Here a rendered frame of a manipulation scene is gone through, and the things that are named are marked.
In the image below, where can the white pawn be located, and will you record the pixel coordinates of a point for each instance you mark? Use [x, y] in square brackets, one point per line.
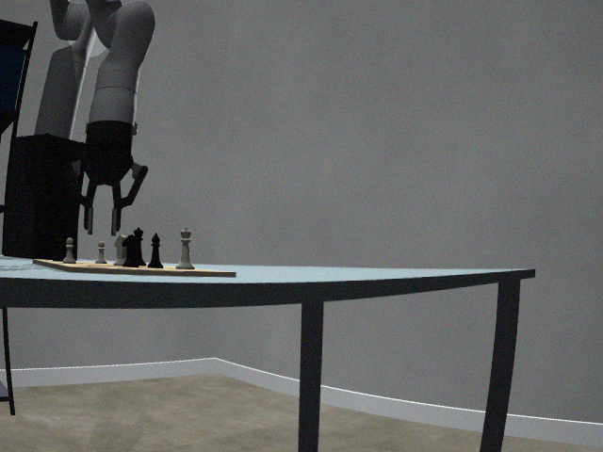
[101, 257]
[69, 255]

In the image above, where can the brown and cream chessboard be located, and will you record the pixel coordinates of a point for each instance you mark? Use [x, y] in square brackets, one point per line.
[108, 269]

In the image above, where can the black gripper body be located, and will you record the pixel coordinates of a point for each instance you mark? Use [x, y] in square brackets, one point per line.
[108, 140]

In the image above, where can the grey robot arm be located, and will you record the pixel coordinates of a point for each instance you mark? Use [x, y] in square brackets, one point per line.
[115, 95]

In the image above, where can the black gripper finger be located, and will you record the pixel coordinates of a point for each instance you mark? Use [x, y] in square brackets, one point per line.
[72, 170]
[139, 173]

